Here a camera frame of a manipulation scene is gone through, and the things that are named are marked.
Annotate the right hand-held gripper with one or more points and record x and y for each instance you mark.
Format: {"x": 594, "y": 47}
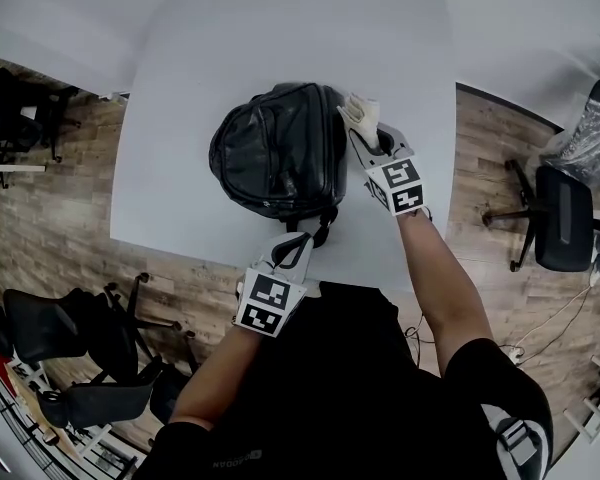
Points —
{"x": 397, "y": 183}

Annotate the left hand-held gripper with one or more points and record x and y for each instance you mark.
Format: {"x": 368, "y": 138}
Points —
{"x": 267, "y": 298}

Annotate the white cloth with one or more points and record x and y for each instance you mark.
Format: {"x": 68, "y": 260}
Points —
{"x": 365, "y": 115}

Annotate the black leather backpack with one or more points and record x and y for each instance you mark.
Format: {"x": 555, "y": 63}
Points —
{"x": 275, "y": 153}

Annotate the person's right forearm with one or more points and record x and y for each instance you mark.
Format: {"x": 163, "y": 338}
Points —
{"x": 445, "y": 288}

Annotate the person's left forearm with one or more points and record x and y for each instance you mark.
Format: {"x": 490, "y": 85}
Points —
{"x": 220, "y": 373}

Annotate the person's black shirt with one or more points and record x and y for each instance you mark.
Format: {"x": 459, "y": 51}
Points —
{"x": 340, "y": 398}

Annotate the black office chair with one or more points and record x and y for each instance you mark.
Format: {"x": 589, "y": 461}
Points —
{"x": 562, "y": 225}
{"x": 105, "y": 400}
{"x": 55, "y": 328}
{"x": 15, "y": 113}

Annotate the plastic-wrapped office chair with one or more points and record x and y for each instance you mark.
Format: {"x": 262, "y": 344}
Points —
{"x": 587, "y": 143}

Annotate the white power strip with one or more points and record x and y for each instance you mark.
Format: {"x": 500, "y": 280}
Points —
{"x": 512, "y": 354}

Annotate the white side desk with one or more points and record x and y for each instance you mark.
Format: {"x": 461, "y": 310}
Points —
{"x": 0, "y": 168}

